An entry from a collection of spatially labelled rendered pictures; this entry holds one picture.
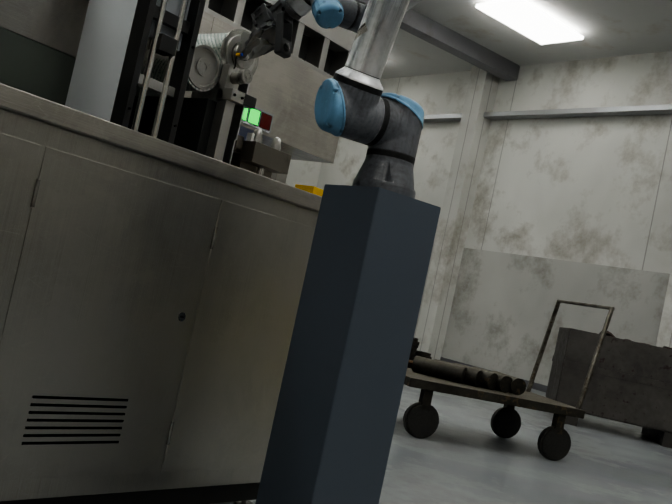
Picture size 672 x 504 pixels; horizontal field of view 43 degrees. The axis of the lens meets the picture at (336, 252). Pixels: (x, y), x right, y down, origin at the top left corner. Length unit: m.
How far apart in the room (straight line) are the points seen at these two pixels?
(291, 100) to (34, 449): 1.69
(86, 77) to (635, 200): 8.49
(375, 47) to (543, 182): 9.23
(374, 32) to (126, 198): 0.65
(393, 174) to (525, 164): 9.42
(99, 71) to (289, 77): 0.98
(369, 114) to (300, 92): 1.24
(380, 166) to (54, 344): 0.81
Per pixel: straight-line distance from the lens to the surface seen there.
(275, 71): 3.05
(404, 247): 1.92
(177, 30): 2.16
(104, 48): 2.32
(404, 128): 1.97
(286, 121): 3.09
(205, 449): 2.21
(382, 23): 1.91
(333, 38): 3.29
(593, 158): 10.73
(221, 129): 2.36
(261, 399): 2.31
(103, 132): 1.81
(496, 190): 11.53
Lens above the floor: 0.66
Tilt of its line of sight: 3 degrees up
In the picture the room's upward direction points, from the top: 12 degrees clockwise
